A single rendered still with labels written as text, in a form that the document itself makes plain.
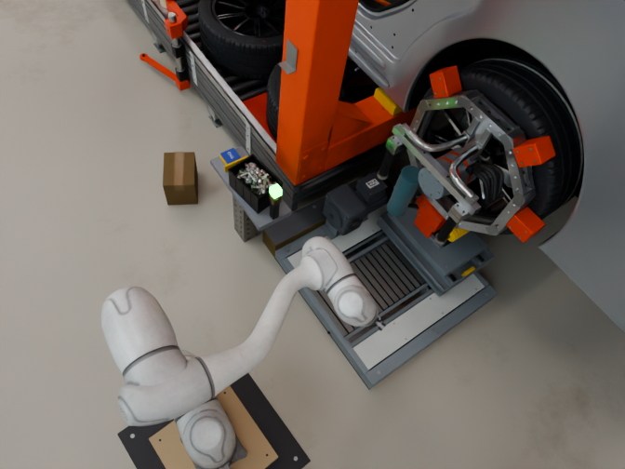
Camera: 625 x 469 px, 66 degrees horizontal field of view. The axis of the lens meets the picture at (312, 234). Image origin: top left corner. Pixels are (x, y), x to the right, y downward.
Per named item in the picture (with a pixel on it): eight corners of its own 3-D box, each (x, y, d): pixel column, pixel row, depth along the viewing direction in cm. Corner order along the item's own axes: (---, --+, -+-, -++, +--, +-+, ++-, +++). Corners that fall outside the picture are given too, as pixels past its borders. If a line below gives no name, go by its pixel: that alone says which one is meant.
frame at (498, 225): (489, 248, 197) (563, 165, 150) (478, 256, 194) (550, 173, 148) (405, 158, 217) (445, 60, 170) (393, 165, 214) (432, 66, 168)
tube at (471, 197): (510, 181, 163) (525, 162, 154) (470, 206, 156) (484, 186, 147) (473, 147, 170) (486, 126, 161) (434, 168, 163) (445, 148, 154)
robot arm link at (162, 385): (217, 389, 102) (191, 336, 108) (132, 430, 93) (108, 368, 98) (207, 409, 112) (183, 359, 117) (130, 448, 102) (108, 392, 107)
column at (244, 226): (260, 234, 255) (261, 187, 219) (244, 242, 252) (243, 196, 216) (250, 220, 259) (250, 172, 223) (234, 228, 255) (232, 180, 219)
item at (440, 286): (487, 263, 251) (496, 255, 243) (438, 298, 238) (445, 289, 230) (425, 196, 270) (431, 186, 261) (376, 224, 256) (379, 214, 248)
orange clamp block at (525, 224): (518, 216, 177) (536, 234, 174) (504, 225, 174) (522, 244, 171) (527, 206, 171) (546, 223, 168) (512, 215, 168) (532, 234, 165)
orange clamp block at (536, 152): (533, 159, 160) (556, 154, 152) (517, 168, 157) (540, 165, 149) (526, 140, 159) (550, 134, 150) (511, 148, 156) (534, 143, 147)
